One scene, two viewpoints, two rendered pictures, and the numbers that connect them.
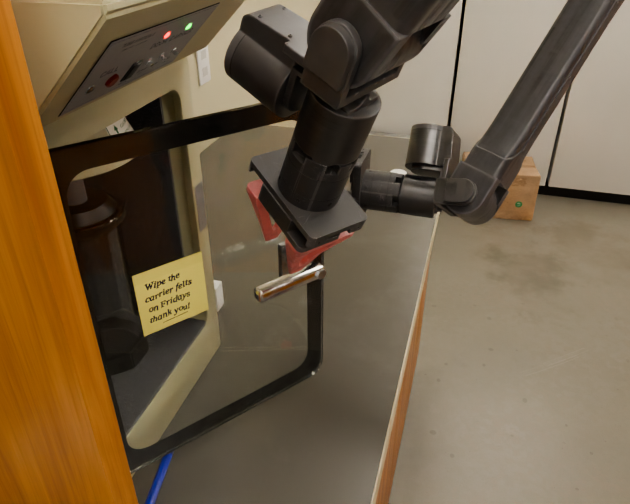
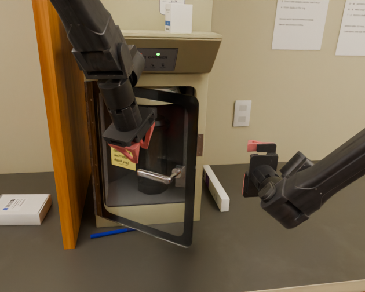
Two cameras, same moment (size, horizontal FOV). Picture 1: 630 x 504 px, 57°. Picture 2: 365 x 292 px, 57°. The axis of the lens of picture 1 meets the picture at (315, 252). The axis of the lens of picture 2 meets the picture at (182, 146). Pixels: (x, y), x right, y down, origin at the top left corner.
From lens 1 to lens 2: 69 cm
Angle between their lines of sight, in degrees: 57
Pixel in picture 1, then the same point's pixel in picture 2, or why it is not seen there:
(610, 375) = not seen: outside the picture
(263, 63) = not seen: hidden behind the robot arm
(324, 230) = (109, 135)
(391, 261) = (335, 262)
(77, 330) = (54, 128)
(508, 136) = (310, 174)
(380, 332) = (258, 275)
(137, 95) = (162, 80)
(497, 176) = (285, 194)
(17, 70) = (47, 45)
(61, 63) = not seen: hidden behind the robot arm
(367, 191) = (253, 174)
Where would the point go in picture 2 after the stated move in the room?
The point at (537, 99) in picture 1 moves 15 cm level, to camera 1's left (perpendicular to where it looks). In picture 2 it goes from (338, 157) to (276, 128)
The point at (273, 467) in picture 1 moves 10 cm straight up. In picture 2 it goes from (135, 262) to (135, 231)
